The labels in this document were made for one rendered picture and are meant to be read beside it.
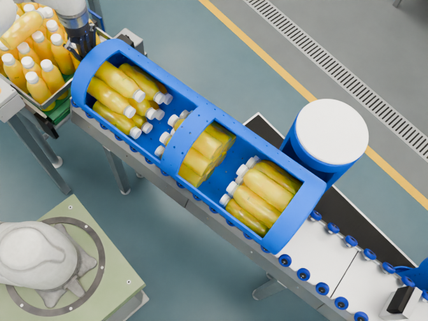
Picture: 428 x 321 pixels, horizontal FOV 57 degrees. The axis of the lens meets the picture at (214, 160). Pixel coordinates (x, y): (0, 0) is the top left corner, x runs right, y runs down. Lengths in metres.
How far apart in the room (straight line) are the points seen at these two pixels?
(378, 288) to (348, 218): 0.95
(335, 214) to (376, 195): 0.42
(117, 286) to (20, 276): 0.31
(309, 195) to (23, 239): 0.77
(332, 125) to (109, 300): 0.98
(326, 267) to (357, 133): 0.51
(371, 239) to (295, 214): 1.32
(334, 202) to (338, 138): 0.94
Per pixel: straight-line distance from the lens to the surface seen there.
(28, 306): 1.32
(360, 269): 1.53
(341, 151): 1.52
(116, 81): 1.40
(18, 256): 1.06
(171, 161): 1.26
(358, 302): 1.51
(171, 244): 2.36
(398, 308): 1.40
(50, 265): 1.08
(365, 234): 2.46
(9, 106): 1.58
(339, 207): 2.44
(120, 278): 1.27
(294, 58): 3.08
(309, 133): 1.52
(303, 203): 1.18
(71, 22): 1.27
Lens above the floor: 2.31
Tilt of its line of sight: 66 degrees down
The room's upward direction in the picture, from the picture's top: 12 degrees clockwise
